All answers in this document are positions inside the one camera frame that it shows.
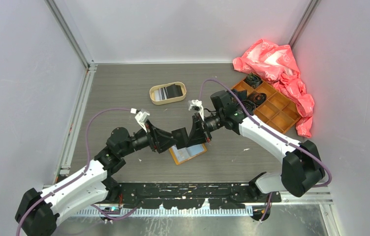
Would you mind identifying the dark rolled item upper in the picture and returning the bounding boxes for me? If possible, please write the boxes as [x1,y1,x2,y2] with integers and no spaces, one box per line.
[244,73,263,89]

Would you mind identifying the dark rolled item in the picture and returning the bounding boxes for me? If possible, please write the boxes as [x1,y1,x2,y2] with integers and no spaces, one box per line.
[247,92,267,106]
[244,73,263,89]
[242,100,256,116]

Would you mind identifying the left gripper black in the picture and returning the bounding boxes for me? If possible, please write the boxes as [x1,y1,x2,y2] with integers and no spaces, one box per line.
[119,119,178,157]

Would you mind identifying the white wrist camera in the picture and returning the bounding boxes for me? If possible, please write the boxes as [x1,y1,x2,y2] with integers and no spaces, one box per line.
[188,100,204,118]
[130,108,150,133]

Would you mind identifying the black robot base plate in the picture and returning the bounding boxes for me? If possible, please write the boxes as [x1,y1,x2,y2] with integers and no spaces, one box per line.
[101,182,281,209]

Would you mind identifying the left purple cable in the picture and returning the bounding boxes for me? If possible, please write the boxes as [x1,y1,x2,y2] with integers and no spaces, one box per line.
[15,108,137,236]

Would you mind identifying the orange card holder wallet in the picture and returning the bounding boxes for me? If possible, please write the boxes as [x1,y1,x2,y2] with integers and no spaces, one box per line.
[169,144,207,165]

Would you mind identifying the dark rolled item right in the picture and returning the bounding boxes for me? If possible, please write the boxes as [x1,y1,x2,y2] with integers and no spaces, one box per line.
[247,92,267,106]

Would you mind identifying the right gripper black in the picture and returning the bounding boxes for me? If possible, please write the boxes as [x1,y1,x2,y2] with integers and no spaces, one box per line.
[185,111,224,148]

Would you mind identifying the stack of striped cards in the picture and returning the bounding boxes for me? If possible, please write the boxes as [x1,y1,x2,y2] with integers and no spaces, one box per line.
[154,87,169,101]

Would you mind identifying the pink plastic bag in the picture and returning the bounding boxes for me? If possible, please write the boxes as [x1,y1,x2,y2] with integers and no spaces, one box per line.
[232,39,315,138]

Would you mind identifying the aluminium front rail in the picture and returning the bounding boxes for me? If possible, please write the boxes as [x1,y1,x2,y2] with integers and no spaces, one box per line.
[72,188,333,218]

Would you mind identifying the beige oval tray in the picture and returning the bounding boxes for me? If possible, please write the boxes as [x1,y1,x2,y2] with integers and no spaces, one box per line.
[149,82,187,106]

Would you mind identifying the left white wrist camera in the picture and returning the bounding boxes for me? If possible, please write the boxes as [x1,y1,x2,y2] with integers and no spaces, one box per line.
[130,108,150,133]

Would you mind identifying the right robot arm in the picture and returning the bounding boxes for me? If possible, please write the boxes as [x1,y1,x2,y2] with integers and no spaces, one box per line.
[185,90,330,202]

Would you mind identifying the orange compartment organizer box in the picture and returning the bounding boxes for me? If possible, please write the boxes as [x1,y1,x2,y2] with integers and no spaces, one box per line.
[232,80,301,134]

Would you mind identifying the dark rolled item lower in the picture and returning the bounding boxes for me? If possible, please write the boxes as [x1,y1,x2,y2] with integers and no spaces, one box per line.
[242,100,256,116]

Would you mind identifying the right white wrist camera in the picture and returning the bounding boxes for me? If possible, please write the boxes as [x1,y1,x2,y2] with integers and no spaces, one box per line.
[188,100,204,118]

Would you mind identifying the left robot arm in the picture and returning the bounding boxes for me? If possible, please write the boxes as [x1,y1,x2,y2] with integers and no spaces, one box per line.
[15,121,177,236]

